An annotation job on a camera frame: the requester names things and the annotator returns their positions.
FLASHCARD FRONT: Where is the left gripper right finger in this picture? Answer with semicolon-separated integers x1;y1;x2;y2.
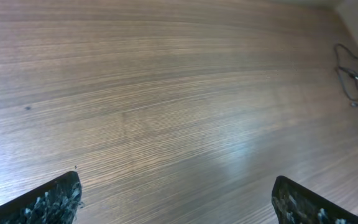
272;175;358;224

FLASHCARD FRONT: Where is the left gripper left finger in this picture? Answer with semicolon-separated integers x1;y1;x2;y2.
0;171;82;224

